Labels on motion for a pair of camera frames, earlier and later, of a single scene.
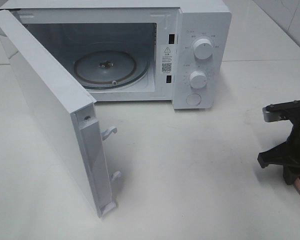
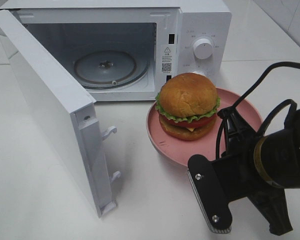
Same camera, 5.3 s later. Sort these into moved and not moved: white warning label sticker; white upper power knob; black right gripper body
Moved: black right gripper body
Not moved: white warning label sticker; white upper power knob
